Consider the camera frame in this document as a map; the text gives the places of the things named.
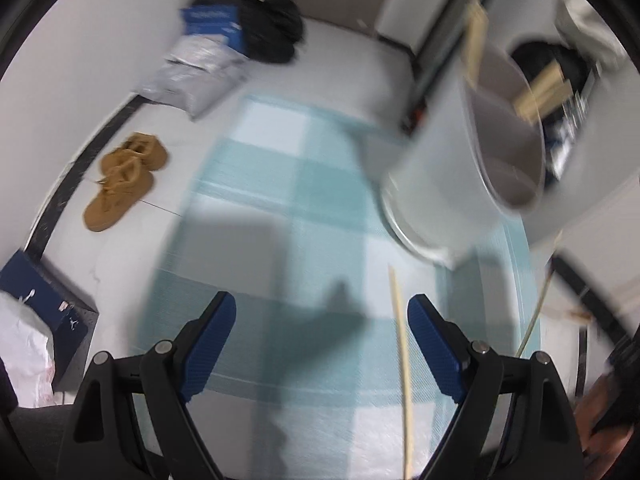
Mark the translucent plastic utensil cup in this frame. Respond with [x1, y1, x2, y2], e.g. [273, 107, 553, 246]
[379, 45, 547, 267]

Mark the grey plastic bag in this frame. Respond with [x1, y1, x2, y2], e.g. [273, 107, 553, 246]
[139, 35, 252, 122]

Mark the dark vertical frame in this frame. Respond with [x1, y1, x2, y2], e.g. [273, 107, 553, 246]
[400, 0, 503, 137]

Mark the black hanging coat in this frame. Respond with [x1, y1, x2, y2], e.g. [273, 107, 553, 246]
[506, 39, 592, 111]

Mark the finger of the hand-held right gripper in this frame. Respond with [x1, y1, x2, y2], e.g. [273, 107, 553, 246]
[550, 252, 640, 346]

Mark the cream hanging bag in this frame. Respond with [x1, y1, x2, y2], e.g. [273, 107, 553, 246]
[554, 0, 627, 72]

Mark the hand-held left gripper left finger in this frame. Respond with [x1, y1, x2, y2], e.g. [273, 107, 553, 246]
[56, 290, 238, 480]

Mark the navy blue box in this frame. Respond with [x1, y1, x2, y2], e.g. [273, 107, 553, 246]
[0, 249, 99, 397]

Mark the blue packet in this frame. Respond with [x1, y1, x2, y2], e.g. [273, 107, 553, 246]
[179, 5, 247, 57]

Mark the black bag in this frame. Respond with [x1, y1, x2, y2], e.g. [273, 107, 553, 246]
[191, 0, 307, 66]

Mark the white plastic bag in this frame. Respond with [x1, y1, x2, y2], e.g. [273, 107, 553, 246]
[0, 289, 57, 409]

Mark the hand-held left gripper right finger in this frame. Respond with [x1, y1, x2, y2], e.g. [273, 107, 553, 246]
[406, 294, 587, 480]

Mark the brown shoe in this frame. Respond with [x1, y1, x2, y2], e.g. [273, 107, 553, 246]
[99, 131, 169, 187]
[81, 159, 157, 234]

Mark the person's right hand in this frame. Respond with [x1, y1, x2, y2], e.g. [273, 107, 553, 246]
[572, 374, 633, 468]

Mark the blue white checked mat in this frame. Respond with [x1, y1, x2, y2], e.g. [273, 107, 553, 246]
[136, 91, 545, 480]

